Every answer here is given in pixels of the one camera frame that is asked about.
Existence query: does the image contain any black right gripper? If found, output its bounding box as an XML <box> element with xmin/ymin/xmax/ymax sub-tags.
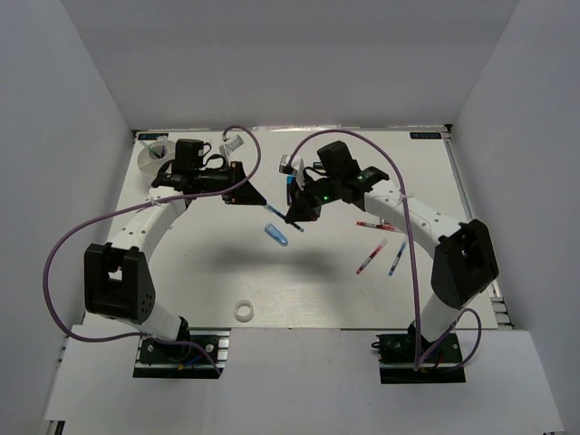
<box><xmin>285</xmin><ymin>173</ymin><xmax>341</xmax><ymax>223</ymax></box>

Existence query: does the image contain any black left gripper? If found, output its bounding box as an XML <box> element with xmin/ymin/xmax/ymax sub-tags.
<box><xmin>195</xmin><ymin>161</ymin><xmax>267</xmax><ymax>206</ymax></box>

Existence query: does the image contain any light blue gel pen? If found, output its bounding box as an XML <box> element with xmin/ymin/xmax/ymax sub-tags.
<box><xmin>264</xmin><ymin>204</ymin><xmax>305</xmax><ymax>233</ymax></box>

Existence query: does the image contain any red gel pen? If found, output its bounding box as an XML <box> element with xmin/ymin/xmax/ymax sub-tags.
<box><xmin>356</xmin><ymin>221</ymin><xmax>399</xmax><ymax>232</ymax></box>

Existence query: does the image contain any green gel pen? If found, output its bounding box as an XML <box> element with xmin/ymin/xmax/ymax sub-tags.
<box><xmin>139</xmin><ymin>140</ymin><xmax>161</xmax><ymax>160</ymax></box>

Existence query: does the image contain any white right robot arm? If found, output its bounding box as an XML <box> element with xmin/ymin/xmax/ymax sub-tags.
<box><xmin>280</xmin><ymin>141</ymin><xmax>498</xmax><ymax>362</ymax></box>

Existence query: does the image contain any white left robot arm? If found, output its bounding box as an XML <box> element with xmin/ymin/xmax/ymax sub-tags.
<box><xmin>83</xmin><ymin>136</ymin><xmax>266</xmax><ymax>362</ymax></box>

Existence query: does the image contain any blue cap black highlighter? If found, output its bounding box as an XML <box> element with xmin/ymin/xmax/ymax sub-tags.
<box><xmin>285</xmin><ymin>176</ymin><xmax>294</xmax><ymax>206</ymax></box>

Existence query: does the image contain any magenta gel pen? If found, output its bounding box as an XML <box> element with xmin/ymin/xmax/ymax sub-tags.
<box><xmin>355</xmin><ymin>238</ymin><xmax>388</xmax><ymax>275</ymax></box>

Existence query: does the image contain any white round divided organizer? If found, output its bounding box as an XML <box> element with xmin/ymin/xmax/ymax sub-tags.
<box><xmin>137</xmin><ymin>140</ymin><xmax>176</xmax><ymax>182</ymax></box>

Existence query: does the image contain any dark blue gel pen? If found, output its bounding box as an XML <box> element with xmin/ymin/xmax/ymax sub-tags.
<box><xmin>388</xmin><ymin>241</ymin><xmax>408</xmax><ymax>276</ymax></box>

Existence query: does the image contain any clear tape roll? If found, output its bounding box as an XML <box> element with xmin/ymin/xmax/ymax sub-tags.
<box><xmin>234</xmin><ymin>300</ymin><xmax>255</xmax><ymax>323</ymax></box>

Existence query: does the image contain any right black logo sticker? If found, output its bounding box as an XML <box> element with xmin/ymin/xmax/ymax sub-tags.
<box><xmin>410</xmin><ymin>131</ymin><xmax>442</xmax><ymax>140</ymax></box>

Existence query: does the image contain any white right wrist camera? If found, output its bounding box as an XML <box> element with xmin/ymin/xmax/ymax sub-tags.
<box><xmin>279</xmin><ymin>154</ymin><xmax>305</xmax><ymax>189</ymax></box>

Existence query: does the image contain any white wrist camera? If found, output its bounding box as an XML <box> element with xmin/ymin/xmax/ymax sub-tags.
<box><xmin>218</xmin><ymin>133</ymin><xmax>244</xmax><ymax>159</ymax></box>
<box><xmin>279</xmin><ymin>154</ymin><xmax>305</xmax><ymax>189</ymax></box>

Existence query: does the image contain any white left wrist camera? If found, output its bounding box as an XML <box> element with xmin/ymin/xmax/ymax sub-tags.
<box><xmin>218</xmin><ymin>133</ymin><xmax>244</xmax><ymax>159</ymax></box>

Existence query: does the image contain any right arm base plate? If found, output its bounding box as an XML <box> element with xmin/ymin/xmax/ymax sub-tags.
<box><xmin>370</xmin><ymin>328</ymin><xmax>468</xmax><ymax>386</ymax></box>

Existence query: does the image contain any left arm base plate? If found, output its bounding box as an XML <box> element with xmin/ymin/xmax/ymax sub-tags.
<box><xmin>132</xmin><ymin>329</ymin><xmax>230</xmax><ymax>380</ymax></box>

